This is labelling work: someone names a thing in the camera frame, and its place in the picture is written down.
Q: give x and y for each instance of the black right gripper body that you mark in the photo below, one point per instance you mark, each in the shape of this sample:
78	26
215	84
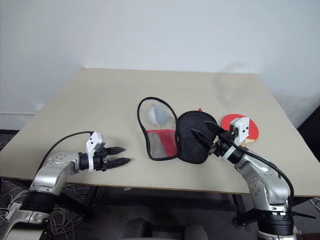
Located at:
223	143

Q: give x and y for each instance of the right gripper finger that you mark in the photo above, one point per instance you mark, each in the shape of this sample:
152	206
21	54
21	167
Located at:
213	128
203	141

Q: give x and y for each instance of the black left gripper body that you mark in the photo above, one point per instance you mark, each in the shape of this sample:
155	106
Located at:
101	160

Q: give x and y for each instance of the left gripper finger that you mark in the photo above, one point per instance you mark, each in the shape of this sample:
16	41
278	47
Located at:
118	162
115	150

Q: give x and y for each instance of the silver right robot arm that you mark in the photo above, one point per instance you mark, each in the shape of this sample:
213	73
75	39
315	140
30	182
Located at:
265	185

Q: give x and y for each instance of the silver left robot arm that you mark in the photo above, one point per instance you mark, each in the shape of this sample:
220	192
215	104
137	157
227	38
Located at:
50	172

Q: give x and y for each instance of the black zippered paddle case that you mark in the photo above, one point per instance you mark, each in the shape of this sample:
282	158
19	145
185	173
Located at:
190	145

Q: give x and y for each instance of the red table tennis paddle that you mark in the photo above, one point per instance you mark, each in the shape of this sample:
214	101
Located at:
253	131

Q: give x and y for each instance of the black furniture piece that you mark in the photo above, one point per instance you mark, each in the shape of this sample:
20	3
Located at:
310	127

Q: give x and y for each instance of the dark rounded shape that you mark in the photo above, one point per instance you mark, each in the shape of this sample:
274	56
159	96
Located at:
196	232

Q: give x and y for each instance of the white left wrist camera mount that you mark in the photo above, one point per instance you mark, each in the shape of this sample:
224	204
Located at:
93	140

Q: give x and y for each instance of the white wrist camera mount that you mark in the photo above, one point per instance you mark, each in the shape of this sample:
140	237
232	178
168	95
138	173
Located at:
242	130
93	140

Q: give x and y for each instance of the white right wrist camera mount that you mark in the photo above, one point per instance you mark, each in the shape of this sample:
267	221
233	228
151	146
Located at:
242	130

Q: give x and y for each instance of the black table frame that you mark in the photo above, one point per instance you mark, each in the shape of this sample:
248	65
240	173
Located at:
160	197

